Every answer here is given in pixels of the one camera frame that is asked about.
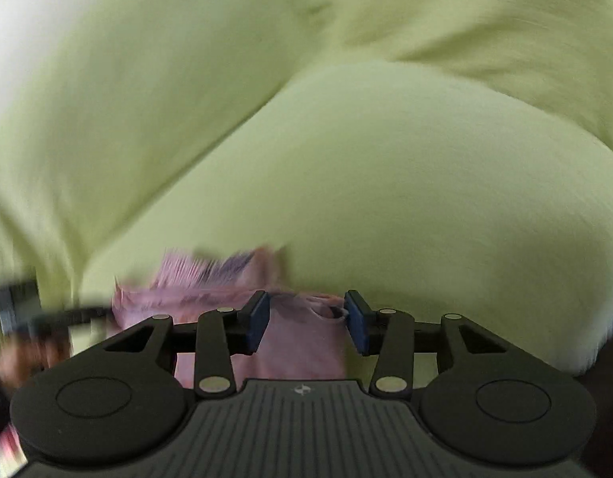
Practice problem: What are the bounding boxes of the pink patterned shorts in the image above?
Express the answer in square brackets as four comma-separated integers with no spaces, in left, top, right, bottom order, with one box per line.
[111,244,350,390]

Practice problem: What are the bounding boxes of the person left hand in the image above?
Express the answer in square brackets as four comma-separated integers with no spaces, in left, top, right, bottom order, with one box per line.
[0,337,71,397]

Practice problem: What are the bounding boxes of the green sofa cover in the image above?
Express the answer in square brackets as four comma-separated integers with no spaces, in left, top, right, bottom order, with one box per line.
[0,0,613,373]

